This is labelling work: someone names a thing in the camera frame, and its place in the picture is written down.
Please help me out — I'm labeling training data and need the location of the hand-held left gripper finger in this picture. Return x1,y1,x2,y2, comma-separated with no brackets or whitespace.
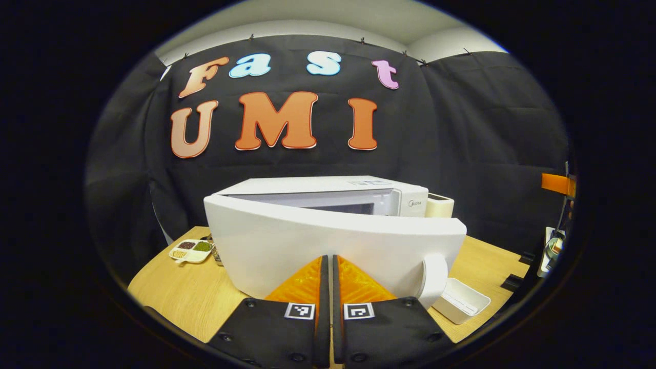
332,254,456,368
208,255,331,368

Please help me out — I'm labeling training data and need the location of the white microwave oven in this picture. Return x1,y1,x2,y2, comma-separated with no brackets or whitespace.
203,176,468,311

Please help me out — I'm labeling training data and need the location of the small bowl with food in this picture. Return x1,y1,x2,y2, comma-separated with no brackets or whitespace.
544,237,564,262

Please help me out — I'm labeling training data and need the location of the white side stand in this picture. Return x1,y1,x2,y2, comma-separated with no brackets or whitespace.
537,225,567,278

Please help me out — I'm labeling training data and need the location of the black backdrop cloth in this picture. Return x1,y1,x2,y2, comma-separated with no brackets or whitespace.
85,35,572,277

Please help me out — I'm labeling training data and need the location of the white toaster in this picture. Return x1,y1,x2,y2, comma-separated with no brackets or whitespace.
425,193,455,218

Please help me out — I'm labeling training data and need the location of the white rectangular tray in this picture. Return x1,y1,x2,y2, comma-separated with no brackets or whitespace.
432,277,491,325

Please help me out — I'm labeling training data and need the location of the white divided plate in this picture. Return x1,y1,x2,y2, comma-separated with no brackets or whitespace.
169,239,213,265

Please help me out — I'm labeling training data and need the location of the metal wire basket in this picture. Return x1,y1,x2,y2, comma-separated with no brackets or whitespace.
207,234,224,267

